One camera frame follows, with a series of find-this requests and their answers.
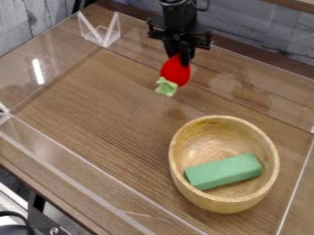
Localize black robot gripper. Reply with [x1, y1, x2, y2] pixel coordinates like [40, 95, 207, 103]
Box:
[147, 17, 213, 67]

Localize red plush fruit green stem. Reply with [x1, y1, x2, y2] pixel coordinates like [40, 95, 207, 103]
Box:
[155, 54, 191, 97]

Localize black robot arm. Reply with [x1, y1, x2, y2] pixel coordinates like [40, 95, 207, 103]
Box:
[147, 0, 213, 67]

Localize clear acrylic tray walls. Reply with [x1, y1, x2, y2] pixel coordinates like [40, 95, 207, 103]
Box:
[0, 17, 314, 235]

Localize round wooden bowl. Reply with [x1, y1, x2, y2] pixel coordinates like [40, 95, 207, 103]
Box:
[169, 115, 280, 214]

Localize green rectangular block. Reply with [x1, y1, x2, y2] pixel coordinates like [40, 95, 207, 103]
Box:
[185, 153, 262, 191]

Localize black table leg frame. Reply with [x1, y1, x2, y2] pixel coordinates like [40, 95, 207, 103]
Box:
[27, 191, 83, 235]

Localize black cable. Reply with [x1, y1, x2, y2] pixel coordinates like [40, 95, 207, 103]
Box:
[0, 210, 35, 235]

